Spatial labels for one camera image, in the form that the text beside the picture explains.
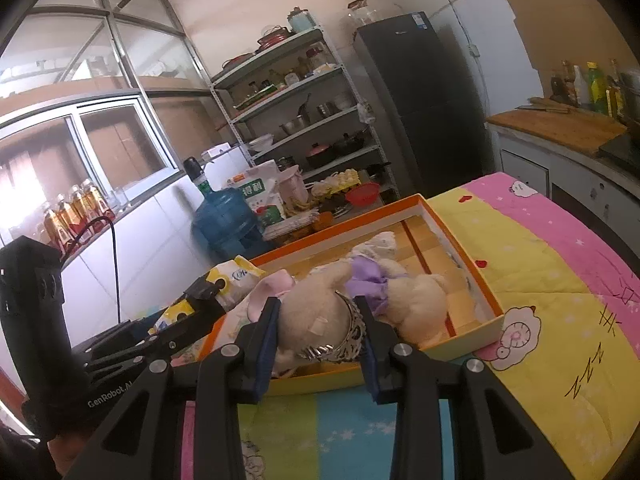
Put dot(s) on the white kitchen cabinet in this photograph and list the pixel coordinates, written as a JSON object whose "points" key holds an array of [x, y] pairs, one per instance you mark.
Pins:
{"points": [[530, 165]]}

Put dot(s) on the green yellow bottle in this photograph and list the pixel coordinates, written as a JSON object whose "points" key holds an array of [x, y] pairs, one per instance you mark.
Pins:
{"points": [[596, 87]]}

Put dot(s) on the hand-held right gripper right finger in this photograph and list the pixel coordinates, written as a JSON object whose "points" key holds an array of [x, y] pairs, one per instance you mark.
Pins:
{"points": [[370, 360]]}

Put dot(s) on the dark grey fridge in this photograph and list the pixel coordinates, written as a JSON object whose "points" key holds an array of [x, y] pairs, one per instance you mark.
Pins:
{"points": [[425, 110]]}

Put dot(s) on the red lidded jar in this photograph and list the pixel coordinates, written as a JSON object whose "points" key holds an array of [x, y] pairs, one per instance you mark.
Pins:
{"points": [[316, 59]]}

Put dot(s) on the wrapped noodle pack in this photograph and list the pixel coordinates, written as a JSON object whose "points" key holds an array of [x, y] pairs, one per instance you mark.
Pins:
{"points": [[290, 226]]}

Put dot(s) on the small white box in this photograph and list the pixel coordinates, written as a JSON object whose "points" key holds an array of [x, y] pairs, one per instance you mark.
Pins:
{"points": [[217, 152]]}

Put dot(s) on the steel pot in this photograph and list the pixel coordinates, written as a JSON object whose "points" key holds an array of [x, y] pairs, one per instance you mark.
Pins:
{"points": [[295, 124]]}

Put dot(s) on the person's left hand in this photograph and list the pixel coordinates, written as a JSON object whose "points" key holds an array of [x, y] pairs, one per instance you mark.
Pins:
{"points": [[70, 455]]}

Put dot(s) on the white plastic bottle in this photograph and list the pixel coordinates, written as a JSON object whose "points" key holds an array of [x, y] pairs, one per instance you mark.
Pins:
{"points": [[580, 87]]}

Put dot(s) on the row of amber drink bottles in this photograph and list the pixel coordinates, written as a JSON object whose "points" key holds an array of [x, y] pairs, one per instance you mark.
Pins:
{"points": [[75, 210]]}

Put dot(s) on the black gas stove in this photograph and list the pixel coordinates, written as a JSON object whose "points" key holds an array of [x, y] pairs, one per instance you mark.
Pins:
{"points": [[622, 152]]}

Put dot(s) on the orange cardboard box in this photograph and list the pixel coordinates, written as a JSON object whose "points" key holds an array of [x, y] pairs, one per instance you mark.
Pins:
{"points": [[435, 240]]}

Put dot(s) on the black water pump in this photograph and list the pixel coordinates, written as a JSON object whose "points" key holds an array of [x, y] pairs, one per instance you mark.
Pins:
{"points": [[194, 170]]}

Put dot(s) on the cardboard wall sheet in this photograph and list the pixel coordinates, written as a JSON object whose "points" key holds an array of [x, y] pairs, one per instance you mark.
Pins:
{"points": [[560, 20]]}

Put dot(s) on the white green flour bag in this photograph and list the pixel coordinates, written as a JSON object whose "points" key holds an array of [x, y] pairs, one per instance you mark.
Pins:
{"points": [[260, 200]]}

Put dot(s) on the kitchen cleaver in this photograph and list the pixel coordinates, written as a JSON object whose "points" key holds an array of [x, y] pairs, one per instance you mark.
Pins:
{"points": [[542, 105]]}

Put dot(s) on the cream plush rabbit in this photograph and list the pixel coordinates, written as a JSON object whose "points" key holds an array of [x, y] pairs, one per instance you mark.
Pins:
{"points": [[310, 300]]}

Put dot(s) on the teal jar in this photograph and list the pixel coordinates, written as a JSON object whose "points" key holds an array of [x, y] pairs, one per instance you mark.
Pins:
{"points": [[301, 20]]}

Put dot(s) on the red pan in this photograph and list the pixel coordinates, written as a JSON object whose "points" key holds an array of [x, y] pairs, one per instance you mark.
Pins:
{"points": [[273, 37]]}

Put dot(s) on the dark sauce bottle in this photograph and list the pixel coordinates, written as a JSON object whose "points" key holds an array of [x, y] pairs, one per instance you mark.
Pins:
{"points": [[556, 89]]}

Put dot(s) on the glass jar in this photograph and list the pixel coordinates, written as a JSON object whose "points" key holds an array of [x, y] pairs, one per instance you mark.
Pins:
{"points": [[361, 11]]}

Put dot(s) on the yellow white snack bag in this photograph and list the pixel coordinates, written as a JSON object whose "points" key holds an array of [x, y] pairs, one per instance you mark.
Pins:
{"points": [[237, 277]]}

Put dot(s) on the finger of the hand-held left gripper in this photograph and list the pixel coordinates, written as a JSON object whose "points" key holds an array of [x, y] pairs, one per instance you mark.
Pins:
{"points": [[202, 292], [190, 327]]}

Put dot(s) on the brown sauce bottle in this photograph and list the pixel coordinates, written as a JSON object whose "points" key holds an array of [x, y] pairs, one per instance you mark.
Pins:
{"points": [[567, 80]]}

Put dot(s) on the red plastic bowl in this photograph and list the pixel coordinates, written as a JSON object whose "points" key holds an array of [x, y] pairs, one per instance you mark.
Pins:
{"points": [[363, 194]]}

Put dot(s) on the green tray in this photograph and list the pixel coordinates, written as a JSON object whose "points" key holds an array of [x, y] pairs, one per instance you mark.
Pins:
{"points": [[260, 96]]}

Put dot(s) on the white plastic bag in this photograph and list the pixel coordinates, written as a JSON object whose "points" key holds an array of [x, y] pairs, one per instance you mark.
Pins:
{"points": [[367, 112]]}

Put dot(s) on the black wok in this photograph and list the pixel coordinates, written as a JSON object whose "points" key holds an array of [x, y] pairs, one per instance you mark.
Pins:
{"points": [[348, 145]]}

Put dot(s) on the printed blanket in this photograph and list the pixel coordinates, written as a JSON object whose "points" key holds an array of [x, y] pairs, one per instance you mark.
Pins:
{"points": [[550, 260]]}

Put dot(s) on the blue water jug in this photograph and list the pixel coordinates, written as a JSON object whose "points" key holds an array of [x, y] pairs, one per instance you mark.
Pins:
{"points": [[227, 220]]}

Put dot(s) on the egg tray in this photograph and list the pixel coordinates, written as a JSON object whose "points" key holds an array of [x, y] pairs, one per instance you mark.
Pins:
{"points": [[336, 181]]}

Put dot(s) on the stack of white bowls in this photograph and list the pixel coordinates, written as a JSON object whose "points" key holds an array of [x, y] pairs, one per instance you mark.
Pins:
{"points": [[262, 143]]}

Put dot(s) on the aluminium window frame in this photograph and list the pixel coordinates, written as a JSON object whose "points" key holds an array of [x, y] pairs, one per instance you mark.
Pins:
{"points": [[144, 101]]}

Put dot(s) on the floral tissue pack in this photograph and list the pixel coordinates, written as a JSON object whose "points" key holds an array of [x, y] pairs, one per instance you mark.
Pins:
{"points": [[235, 325]]}

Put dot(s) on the pink plastic container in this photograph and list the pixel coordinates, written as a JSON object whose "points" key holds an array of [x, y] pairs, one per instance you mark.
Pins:
{"points": [[292, 187]]}

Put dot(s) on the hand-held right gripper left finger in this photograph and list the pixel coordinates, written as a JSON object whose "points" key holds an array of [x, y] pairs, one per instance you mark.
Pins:
{"points": [[267, 340]]}

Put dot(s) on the black pot with red lid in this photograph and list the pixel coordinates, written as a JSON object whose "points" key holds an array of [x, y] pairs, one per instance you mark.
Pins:
{"points": [[318, 156]]}

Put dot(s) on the metal shelf rack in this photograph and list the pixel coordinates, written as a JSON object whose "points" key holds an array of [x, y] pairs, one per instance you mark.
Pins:
{"points": [[280, 47]]}

